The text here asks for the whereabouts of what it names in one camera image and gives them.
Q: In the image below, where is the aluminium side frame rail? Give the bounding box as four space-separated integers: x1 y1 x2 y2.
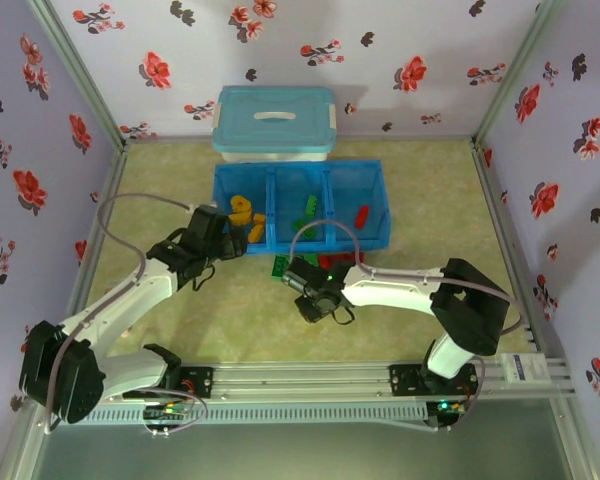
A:
471 139 552 362
65 142 130 324

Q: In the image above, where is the grey slotted cable duct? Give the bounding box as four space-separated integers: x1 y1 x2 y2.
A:
87 402 429 426

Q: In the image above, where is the white label box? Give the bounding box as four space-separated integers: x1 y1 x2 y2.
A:
499 352 549 386

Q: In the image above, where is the blue lidded storage box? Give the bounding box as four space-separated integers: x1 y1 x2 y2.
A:
211 84 339 164

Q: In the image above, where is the blue three-compartment bin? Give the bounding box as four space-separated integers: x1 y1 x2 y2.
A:
213 159 394 256

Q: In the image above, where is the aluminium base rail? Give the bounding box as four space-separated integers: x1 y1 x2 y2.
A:
87 357 576 404

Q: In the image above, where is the aluminium frame post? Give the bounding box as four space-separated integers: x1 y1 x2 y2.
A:
24 0 129 147
472 0 566 147

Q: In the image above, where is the grey left arm cable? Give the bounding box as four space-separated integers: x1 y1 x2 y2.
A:
42 193 204 434

